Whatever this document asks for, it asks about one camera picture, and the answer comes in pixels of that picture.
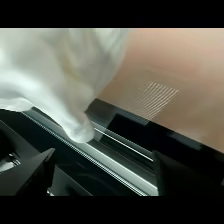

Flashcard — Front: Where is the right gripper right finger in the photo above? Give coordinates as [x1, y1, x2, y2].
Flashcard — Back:
[152, 149, 224, 197]

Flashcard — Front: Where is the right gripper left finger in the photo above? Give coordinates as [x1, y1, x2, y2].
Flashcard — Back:
[0, 147, 56, 197]

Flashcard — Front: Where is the white garment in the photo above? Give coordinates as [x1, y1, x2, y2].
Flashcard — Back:
[0, 28, 131, 144]

